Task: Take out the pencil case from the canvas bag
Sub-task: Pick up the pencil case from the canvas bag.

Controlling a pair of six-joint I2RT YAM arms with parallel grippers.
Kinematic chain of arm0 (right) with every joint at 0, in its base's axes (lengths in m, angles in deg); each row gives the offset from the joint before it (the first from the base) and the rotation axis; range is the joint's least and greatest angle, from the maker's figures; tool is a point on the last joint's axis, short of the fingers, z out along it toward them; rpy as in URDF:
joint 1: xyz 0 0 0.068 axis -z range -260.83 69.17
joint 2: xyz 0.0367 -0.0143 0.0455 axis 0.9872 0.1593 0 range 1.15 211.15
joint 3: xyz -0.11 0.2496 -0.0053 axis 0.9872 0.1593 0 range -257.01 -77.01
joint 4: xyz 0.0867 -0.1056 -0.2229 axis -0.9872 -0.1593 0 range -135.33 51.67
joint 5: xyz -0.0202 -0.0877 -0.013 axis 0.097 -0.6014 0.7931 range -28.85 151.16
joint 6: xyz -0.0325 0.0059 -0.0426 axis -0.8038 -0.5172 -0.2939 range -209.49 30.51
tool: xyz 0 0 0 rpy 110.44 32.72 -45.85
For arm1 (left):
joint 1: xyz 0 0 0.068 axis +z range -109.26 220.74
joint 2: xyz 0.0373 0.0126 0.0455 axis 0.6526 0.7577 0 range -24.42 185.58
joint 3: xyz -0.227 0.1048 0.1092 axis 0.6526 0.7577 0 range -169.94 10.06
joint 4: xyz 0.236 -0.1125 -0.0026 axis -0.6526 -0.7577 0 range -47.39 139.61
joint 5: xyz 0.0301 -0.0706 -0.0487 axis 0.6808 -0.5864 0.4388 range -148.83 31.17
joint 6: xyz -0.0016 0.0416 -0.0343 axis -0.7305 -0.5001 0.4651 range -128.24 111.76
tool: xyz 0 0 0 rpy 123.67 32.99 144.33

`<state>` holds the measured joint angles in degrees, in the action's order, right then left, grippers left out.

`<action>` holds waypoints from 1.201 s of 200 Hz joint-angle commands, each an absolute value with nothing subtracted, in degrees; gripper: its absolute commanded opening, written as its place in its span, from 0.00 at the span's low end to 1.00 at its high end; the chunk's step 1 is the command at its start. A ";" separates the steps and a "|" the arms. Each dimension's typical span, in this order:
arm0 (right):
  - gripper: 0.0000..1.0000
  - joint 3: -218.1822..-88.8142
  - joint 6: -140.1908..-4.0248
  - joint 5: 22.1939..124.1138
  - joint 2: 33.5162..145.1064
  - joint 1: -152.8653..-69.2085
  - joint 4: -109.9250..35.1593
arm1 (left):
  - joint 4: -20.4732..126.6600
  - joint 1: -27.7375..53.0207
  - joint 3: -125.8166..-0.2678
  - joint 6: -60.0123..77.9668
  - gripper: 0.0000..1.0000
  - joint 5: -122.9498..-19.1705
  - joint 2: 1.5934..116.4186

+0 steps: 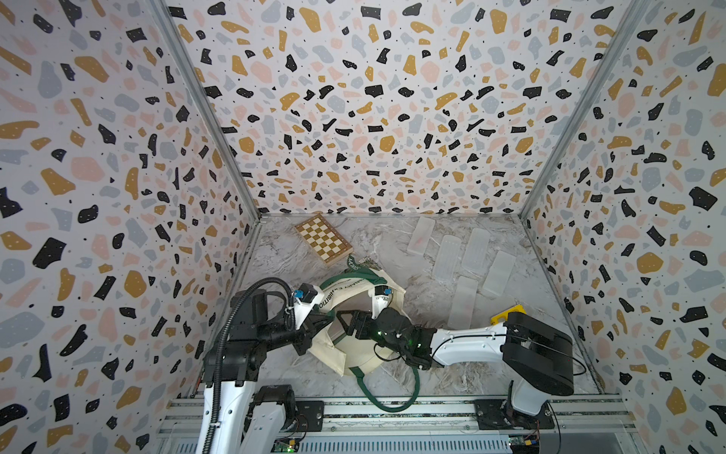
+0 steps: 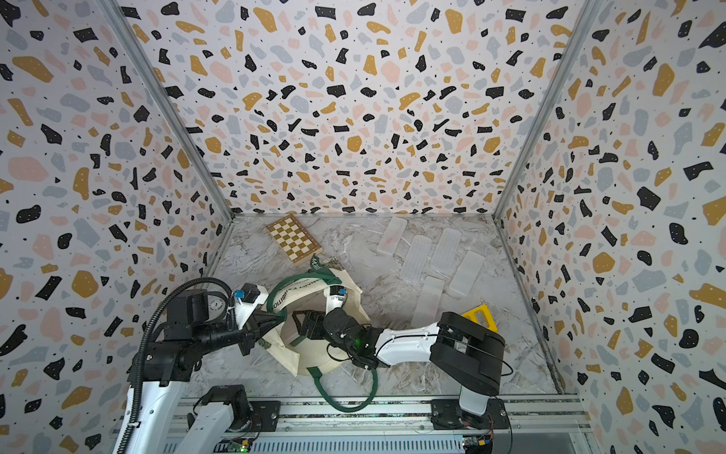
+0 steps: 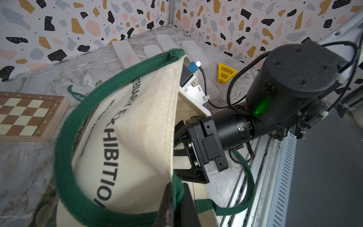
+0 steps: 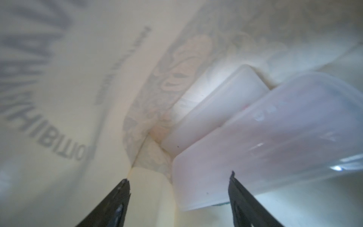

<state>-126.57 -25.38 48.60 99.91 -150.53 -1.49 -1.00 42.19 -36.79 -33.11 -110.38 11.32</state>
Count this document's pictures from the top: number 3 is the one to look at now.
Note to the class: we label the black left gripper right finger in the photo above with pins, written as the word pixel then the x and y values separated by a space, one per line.
pixel 189 217

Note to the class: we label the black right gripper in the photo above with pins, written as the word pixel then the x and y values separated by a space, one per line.
pixel 203 139

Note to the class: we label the yellow triangular plastic piece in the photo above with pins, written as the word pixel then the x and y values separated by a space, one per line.
pixel 225 73

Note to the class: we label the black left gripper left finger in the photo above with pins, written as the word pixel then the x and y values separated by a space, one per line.
pixel 165 214

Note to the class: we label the cream canvas tote bag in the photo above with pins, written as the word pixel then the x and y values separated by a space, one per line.
pixel 114 154

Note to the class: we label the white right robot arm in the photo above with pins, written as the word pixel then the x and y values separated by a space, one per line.
pixel 287 92

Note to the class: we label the aluminium corner post right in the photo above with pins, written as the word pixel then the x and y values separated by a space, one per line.
pixel 171 9

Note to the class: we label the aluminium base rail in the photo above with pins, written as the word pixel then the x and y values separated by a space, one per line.
pixel 313 182

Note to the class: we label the wooden chess board box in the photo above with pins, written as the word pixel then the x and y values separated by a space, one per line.
pixel 30 117

